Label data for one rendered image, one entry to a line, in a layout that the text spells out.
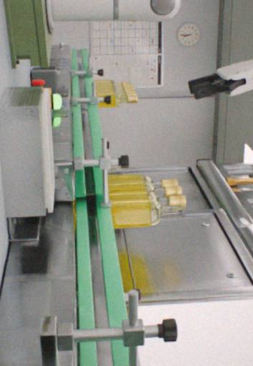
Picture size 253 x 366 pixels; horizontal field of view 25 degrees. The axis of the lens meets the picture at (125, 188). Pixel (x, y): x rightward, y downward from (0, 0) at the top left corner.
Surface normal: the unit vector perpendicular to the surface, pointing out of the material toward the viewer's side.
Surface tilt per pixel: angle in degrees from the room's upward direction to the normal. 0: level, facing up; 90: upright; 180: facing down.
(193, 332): 90
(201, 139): 90
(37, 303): 90
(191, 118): 90
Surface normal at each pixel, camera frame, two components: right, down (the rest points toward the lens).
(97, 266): -0.01, -0.93
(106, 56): 0.09, 0.37
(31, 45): 0.08, 0.72
